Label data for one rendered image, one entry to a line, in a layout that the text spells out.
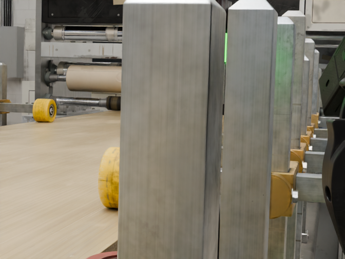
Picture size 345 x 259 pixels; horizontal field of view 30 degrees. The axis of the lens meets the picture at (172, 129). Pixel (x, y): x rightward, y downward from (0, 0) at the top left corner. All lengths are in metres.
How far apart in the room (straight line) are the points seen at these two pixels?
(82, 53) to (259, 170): 2.55
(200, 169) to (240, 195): 0.26
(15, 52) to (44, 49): 7.35
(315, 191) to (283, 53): 0.17
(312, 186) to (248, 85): 0.32
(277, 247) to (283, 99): 0.17
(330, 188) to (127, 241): 0.11
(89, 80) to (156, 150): 2.76
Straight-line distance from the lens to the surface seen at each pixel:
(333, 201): 0.33
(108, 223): 0.77
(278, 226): 0.76
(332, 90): 0.40
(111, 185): 0.81
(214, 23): 0.25
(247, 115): 0.49
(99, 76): 2.99
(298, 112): 0.99
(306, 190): 0.79
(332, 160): 0.33
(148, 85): 0.25
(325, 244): 3.01
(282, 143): 0.74
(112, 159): 0.82
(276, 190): 0.72
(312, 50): 1.49
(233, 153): 0.50
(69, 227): 0.75
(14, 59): 10.45
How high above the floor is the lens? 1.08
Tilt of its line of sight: 5 degrees down
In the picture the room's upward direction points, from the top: 2 degrees clockwise
